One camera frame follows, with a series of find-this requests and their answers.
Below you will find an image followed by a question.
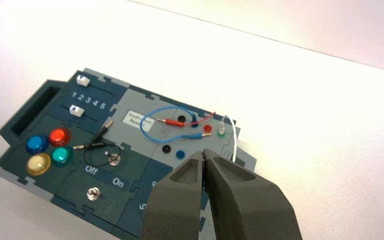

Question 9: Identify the blue banana plug cable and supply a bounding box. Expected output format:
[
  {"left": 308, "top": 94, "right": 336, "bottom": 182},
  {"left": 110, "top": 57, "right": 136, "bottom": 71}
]
[{"left": 139, "top": 105, "right": 213, "bottom": 144}]

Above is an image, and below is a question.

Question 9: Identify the red banana plug cable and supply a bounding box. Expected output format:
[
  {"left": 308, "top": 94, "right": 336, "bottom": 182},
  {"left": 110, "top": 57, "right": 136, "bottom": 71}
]
[{"left": 157, "top": 111, "right": 217, "bottom": 128}]

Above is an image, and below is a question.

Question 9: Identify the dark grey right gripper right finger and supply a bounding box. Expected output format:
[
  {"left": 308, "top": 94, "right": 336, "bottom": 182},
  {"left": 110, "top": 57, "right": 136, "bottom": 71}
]
[{"left": 202, "top": 148, "right": 303, "bottom": 240}]

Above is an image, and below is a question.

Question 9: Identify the silver toggle switch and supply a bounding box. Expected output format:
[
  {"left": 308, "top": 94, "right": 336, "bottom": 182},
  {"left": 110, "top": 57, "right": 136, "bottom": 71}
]
[
  {"left": 86, "top": 187, "right": 101, "bottom": 202},
  {"left": 104, "top": 151, "right": 122, "bottom": 167}
]

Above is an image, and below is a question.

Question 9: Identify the white printed label sticker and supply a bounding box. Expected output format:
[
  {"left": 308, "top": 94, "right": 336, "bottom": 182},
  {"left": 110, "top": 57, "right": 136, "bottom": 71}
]
[{"left": 123, "top": 109, "right": 155, "bottom": 128}]

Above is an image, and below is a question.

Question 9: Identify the white banana plug cable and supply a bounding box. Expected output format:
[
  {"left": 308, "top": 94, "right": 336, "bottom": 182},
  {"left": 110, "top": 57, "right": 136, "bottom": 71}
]
[{"left": 216, "top": 114, "right": 239, "bottom": 163}]

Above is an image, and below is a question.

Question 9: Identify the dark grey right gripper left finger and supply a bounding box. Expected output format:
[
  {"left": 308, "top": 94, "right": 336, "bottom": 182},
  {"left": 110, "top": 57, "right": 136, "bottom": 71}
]
[{"left": 140, "top": 150, "right": 204, "bottom": 240}]

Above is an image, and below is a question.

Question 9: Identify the dark teal task board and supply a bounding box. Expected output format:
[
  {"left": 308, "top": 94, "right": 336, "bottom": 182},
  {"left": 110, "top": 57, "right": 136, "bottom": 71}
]
[{"left": 0, "top": 67, "right": 257, "bottom": 240}]

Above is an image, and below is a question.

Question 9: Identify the green dome push button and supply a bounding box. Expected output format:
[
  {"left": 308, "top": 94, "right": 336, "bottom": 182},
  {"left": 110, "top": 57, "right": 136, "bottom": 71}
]
[{"left": 51, "top": 147, "right": 75, "bottom": 168}]

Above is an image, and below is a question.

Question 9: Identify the blue dome push button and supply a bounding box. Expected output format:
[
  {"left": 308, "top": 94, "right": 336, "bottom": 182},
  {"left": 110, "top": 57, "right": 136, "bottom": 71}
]
[{"left": 25, "top": 135, "right": 49, "bottom": 154}]

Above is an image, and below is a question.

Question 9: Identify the black banana plug cable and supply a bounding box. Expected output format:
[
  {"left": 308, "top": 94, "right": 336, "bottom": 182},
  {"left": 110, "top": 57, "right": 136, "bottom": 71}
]
[{"left": 73, "top": 120, "right": 124, "bottom": 168}]

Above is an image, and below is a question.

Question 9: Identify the red dome push button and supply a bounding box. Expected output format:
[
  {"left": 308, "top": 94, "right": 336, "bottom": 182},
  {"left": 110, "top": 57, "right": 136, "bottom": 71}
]
[{"left": 48, "top": 128, "right": 72, "bottom": 147}]

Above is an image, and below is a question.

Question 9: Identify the yellow dome push button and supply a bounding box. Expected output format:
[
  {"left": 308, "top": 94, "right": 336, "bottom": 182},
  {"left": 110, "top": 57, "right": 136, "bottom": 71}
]
[{"left": 25, "top": 152, "right": 52, "bottom": 176}]

